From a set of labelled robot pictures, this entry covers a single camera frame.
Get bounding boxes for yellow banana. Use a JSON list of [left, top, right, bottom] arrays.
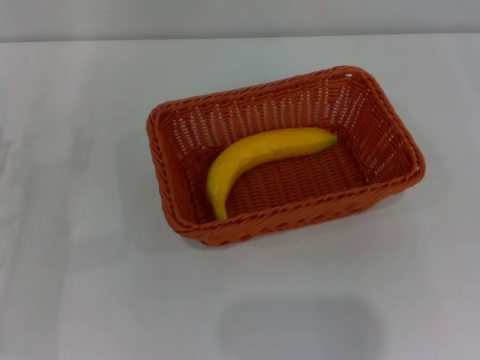
[[205, 127, 339, 221]]

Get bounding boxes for orange woven plastic basket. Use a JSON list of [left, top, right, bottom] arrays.
[[145, 65, 427, 248]]

